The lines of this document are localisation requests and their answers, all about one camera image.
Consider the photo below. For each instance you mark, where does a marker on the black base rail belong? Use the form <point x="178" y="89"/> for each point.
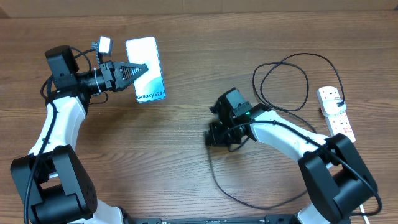
<point x="217" y="221"/>

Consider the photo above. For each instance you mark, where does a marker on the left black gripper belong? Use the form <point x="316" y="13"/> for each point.
<point x="114" y="74"/>

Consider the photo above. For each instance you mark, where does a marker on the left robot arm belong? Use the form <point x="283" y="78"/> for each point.
<point x="51" y="181"/>

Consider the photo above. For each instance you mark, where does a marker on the cardboard backdrop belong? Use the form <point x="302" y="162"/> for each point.
<point x="77" y="8"/>

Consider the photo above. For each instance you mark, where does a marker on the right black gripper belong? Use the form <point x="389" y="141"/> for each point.
<point x="217" y="139"/>

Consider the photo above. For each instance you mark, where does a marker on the white power strip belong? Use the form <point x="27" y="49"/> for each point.
<point x="336" y="124"/>

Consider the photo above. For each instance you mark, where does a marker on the white charger plug adapter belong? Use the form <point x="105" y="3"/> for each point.
<point x="332" y="107"/>

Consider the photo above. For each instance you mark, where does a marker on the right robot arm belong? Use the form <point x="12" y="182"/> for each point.
<point x="336" y="178"/>

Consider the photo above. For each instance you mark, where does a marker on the Galaxy S24+ smartphone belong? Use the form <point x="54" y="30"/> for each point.
<point x="150" y="85"/>

